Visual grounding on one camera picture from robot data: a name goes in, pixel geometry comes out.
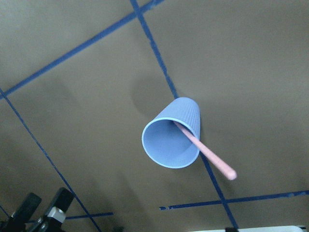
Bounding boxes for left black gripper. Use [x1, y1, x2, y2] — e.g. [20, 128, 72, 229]
[0, 187, 75, 232]

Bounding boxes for pink chopstick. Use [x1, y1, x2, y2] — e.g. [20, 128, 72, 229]
[173, 121, 237, 180]

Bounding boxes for blue ribbed plastic cup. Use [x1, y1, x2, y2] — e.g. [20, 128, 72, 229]
[141, 97, 200, 169]

